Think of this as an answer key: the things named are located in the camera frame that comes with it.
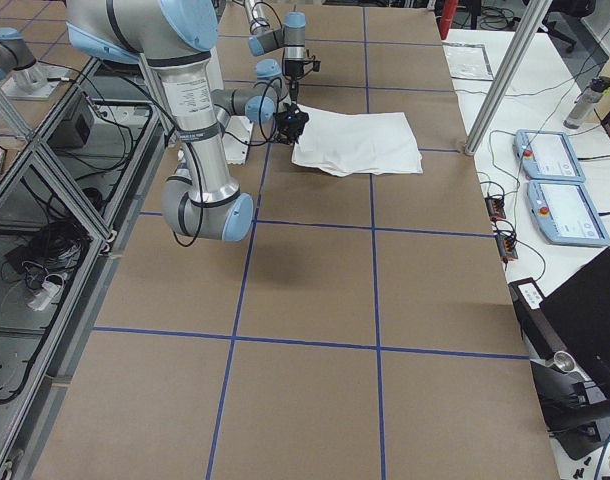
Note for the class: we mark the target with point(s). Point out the upper blue teach pendant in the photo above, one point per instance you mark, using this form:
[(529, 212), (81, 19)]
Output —
[(547, 155)]

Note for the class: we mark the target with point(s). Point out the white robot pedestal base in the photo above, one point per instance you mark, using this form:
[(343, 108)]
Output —
[(236, 130)]

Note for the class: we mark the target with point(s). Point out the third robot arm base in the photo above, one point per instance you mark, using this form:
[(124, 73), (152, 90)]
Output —
[(23, 77)]

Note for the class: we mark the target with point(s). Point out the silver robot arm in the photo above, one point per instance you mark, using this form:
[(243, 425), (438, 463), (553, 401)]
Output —
[(289, 37), (176, 40)]

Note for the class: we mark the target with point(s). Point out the lower blue teach pendant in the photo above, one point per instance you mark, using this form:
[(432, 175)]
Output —
[(565, 214)]

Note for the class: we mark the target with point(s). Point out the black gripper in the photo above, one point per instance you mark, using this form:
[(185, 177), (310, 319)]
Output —
[(288, 131), (292, 70)]

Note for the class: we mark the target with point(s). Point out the aluminium frame post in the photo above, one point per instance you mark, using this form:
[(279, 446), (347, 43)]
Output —
[(522, 38)]

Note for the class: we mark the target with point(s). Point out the grey water bottle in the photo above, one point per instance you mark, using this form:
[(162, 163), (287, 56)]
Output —
[(586, 102)]

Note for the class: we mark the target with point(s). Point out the orange connector board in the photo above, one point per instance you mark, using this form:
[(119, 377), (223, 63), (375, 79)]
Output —
[(506, 244), (495, 206)]

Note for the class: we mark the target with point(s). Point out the lower orange connector board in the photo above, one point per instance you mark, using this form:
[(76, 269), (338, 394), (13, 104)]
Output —
[(506, 244)]

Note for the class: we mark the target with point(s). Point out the white paper sheet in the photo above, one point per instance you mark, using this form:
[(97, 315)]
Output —
[(468, 61)]

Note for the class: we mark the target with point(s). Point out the white power strip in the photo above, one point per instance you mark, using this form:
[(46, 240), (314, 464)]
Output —
[(49, 290)]

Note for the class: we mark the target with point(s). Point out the aluminium side frame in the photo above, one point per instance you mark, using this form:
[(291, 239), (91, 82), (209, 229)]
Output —
[(77, 167)]

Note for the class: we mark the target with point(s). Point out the white printed t-shirt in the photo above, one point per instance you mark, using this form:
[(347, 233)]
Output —
[(346, 144)]

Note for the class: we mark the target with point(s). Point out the upper orange connector board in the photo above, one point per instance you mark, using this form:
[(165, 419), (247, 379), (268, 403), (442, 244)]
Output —
[(495, 206)]

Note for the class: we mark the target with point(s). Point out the red fire extinguisher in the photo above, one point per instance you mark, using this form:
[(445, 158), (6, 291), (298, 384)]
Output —
[(447, 16)]

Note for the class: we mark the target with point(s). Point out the blue teach pendant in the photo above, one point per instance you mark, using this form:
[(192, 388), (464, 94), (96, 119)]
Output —
[(547, 155), (565, 214)]

